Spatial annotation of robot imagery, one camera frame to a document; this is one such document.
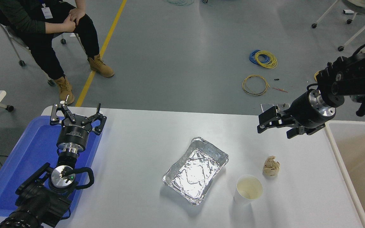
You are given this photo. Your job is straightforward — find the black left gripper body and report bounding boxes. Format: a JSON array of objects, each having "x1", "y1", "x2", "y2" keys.
[{"x1": 57, "y1": 123, "x2": 92, "y2": 149}]

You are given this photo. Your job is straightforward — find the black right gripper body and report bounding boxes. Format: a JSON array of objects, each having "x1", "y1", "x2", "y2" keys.
[{"x1": 287, "y1": 91, "x2": 325, "y2": 129}]

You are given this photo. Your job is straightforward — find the white paper cup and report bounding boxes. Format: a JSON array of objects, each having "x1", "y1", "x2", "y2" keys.
[{"x1": 234, "y1": 174, "x2": 263, "y2": 205}]

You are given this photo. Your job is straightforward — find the person's right hand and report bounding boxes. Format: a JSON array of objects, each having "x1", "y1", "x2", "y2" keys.
[{"x1": 63, "y1": 14, "x2": 76, "y2": 32}]

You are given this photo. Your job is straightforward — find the person's left hand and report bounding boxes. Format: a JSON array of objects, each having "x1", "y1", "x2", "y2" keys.
[{"x1": 69, "y1": 8, "x2": 86, "y2": 24}]

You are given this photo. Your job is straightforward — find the crumpled tan paper ball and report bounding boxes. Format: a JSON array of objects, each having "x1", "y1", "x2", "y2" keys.
[{"x1": 263, "y1": 155, "x2": 281, "y2": 176}]

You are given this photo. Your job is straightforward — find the blue plastic tray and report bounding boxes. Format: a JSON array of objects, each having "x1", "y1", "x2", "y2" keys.
[{"x1": 0, "y1": 116, "x2": 103, "y2": 217}]

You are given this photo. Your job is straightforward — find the person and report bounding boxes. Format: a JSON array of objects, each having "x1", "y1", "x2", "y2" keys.
[{"x1": 0, "y1": 0, "x2": 115, "y2": 105}]

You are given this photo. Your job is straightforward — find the silver foil tray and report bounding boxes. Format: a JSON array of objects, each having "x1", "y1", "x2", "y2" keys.
[{"x1": 162, "y1": 137, "x2": 229, "y2": 206}]

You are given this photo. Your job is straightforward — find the grey wheeled chair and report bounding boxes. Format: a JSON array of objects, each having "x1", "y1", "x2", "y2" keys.
[{"x1": 0, "y1": 12, "x2": 86, "y2": 86}]

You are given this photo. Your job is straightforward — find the yellow and black wire coil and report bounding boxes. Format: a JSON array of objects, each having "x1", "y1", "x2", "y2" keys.
[{"x1": 242, "y1": 75, "x2": 270, "y2": 97}]

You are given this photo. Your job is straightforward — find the blue wire coil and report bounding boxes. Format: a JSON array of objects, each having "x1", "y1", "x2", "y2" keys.
[{"x1": 249, "y1": 50, "x2": 270, "y2": 66}]

